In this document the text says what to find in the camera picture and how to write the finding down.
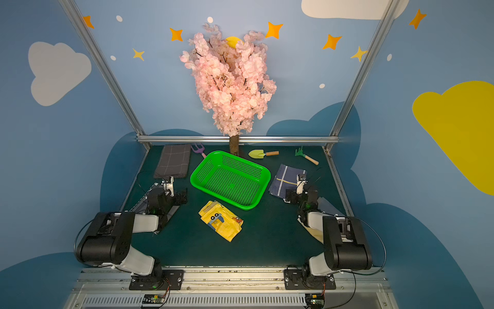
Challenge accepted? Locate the circuit board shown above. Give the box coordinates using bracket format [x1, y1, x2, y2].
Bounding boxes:
[304, 294, 325, 309]
[142, 294, 165, 306]

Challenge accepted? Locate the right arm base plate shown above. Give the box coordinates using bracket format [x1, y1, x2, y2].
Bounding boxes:
[283, 268, 337, 290]

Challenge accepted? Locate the pink blossom artificial tree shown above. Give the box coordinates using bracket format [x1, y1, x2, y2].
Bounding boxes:
[180, 23, 277, 155]

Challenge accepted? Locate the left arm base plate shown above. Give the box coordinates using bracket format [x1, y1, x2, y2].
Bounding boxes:
[129, 269, 185, 291]

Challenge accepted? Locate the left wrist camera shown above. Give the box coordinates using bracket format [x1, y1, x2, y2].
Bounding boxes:
[162, 176, 174, 197]

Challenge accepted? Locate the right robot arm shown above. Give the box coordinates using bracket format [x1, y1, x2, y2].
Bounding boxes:
[286, 189, 373, 277]

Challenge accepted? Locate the light grey checked pillowcase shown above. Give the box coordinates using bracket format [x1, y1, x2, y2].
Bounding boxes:
[131, 184, 187, 234]

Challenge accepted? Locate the purple toy garden fork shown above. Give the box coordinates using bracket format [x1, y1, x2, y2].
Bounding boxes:
[191, 143, 207, 158]

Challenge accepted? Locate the yellow cartoon pillowcase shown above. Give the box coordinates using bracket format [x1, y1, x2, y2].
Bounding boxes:
[198, 201, 244, 242]

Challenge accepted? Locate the left circuit board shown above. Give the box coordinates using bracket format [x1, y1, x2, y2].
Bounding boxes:
[142, 294, 165, 306]

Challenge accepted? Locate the navy striped pillowcase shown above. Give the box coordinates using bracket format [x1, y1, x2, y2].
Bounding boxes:
[268, 164, 307, 203]

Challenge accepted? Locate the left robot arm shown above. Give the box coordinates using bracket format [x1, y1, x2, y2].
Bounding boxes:
[73, 187, 188, 278]

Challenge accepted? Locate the green toy rake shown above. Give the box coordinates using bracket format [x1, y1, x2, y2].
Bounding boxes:
[295, 146, 319, 166]

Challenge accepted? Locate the dark grey checked pillowcase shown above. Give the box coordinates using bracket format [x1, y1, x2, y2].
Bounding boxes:
[154, 144, 191, 179]

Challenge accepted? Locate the green plastic basket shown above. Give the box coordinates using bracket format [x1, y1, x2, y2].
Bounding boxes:
[190, 151, 271, 211]

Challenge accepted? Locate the right circuit board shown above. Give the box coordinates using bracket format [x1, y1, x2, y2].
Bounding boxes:
[304, 294, 325, 309]

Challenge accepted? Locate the aluminium frame rail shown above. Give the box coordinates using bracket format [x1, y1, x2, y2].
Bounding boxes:
[136, 134, 340, 145]

